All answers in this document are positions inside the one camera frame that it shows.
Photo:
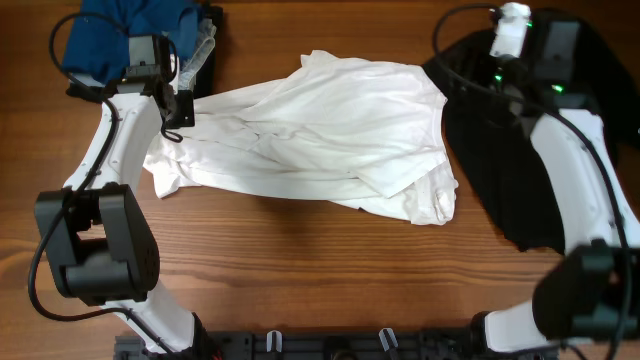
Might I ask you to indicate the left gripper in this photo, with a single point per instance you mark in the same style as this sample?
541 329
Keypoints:
185 116

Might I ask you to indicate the black t-shirt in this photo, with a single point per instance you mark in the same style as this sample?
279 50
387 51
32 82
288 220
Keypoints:
491 145

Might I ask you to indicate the white t-shirt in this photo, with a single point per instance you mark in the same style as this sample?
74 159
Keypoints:
362 134

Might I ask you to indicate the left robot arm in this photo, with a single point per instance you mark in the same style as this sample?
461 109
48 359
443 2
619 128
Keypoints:
96 240

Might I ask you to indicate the folded black garment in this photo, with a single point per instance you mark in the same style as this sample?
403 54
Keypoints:
202 81

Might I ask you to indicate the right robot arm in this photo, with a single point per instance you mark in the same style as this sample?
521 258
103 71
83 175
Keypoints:
593 293

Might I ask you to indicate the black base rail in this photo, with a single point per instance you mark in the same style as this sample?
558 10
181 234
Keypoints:
429 344

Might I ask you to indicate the folded light denim garment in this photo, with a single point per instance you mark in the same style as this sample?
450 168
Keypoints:
99 50

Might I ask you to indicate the folded blue shirt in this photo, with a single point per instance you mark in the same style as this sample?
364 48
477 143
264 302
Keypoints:
152 9

